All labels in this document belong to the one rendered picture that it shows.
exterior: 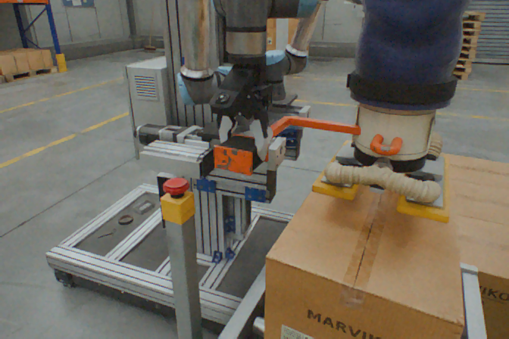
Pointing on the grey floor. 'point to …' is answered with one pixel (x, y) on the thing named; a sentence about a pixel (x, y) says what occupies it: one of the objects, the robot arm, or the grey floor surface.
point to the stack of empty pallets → (471, 32)
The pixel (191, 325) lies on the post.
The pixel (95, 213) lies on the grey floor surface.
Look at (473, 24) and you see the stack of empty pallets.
